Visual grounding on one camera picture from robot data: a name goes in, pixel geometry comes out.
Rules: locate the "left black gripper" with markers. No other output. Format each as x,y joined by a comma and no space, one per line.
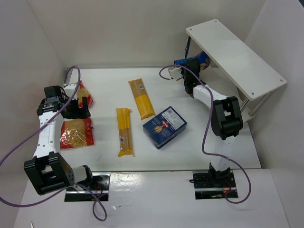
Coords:
71,110

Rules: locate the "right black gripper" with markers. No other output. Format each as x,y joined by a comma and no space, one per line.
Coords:
193,65

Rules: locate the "blue orange pasta bag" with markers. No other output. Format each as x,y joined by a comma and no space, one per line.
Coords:
203,60

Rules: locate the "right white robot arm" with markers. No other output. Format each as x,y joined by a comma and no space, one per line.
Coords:
226,121

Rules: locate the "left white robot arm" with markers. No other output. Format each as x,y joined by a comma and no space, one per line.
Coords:
48,171

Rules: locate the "dark blue pasta box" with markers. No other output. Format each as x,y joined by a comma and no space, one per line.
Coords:
164,127

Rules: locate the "white two-tier shelf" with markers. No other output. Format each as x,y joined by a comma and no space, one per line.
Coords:
254,77

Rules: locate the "red macaroni bag upper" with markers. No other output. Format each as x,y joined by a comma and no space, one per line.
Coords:
83,92

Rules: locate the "red macaroni bag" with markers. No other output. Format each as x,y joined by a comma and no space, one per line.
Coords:
76,133
83,92

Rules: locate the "red macaroni bag lower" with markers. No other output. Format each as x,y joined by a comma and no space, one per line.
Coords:
76,133

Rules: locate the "yellow spaghetti pack left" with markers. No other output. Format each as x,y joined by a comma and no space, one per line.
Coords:
124,128

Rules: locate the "yellow spaghetti pack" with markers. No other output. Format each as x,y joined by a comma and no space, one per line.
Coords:
124,128
141,98

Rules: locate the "yellow spaghetti pack right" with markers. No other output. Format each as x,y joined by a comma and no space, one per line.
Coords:
141,98

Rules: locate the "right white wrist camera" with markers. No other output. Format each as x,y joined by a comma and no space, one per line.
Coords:
175,73

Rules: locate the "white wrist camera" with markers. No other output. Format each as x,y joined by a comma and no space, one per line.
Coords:
69,90
175,73

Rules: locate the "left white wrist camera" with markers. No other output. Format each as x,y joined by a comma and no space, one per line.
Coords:
69,90

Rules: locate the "aluminium rail left edge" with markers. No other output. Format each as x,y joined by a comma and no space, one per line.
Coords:
68,75

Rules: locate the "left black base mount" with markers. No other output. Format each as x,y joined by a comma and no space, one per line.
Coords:
100,188

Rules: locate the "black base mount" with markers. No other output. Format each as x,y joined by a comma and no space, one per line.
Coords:
100,188
205,188

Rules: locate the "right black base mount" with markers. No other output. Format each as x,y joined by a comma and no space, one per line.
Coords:
205,188

